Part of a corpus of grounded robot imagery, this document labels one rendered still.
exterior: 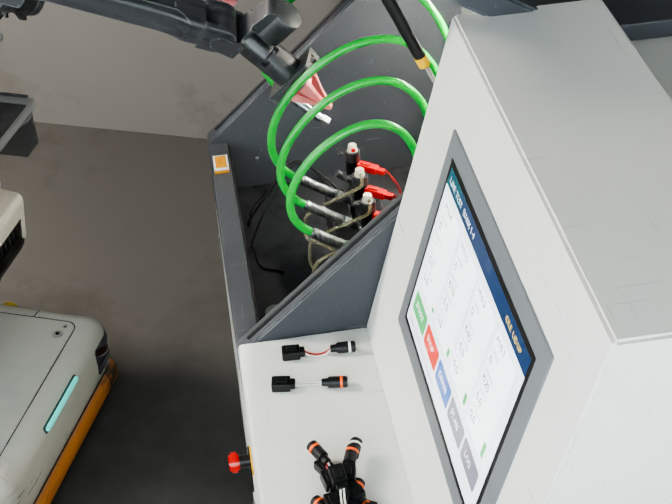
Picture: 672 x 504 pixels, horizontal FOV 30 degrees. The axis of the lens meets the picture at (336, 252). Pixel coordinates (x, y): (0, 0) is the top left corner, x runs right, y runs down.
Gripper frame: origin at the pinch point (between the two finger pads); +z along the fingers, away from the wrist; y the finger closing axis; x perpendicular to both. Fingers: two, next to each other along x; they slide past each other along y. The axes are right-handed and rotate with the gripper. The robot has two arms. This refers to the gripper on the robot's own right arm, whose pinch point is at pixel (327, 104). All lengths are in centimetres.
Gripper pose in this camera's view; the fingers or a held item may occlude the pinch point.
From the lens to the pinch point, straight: 226.9
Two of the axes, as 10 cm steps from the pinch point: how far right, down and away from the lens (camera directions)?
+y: 6.6, -5.3, -5.3
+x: 1.2, -6.3, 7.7
